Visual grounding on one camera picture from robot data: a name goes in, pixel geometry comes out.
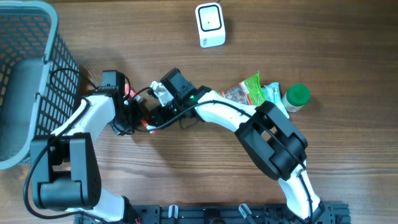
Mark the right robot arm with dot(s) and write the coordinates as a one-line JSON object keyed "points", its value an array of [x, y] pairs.
{"points": [[272, 142]]}

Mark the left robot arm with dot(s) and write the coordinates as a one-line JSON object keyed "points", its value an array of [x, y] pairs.
{"points": [[64, 178]]}

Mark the green lid jar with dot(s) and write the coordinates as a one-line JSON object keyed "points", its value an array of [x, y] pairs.
{"points": [[296, 97]]}

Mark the teal translucent packet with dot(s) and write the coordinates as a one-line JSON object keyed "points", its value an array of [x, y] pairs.
{"points": [[272, 93]]}

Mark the grey plastic mesh basket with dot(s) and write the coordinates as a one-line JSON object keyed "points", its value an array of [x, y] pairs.
{"points": [[38, 78]]}

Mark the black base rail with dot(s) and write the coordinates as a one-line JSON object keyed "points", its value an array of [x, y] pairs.
{"points": [[327, 213]]}

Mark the white barcode scanner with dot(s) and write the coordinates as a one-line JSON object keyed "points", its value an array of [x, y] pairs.
{"points": [[210, 23]]}

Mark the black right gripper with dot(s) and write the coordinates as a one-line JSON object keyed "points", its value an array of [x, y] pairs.
{"points": [[160, 116]]}

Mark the red stick packet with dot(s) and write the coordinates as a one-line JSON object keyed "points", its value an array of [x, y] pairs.
{"points": [[138, 99]]}

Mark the green snack bag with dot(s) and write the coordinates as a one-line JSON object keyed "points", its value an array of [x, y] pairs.
{"points": [[247, 92]]}

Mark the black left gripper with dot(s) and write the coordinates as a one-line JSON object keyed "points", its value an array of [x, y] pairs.
{"points": [[140, 114]]}

